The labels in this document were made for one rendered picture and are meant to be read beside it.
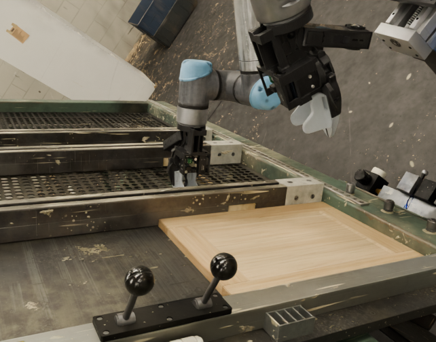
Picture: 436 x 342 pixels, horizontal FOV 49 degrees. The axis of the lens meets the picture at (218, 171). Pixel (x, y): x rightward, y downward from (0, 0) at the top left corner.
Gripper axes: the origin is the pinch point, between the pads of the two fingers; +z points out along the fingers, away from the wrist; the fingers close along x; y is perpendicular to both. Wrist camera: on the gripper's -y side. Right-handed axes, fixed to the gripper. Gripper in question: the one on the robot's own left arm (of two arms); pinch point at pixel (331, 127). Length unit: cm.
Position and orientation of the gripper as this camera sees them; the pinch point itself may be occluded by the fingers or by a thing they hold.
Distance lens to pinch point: 77.0
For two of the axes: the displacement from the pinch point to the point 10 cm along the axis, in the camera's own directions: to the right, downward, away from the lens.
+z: 3.6, 7.6, 5.5
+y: -8.6, 4.9, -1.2
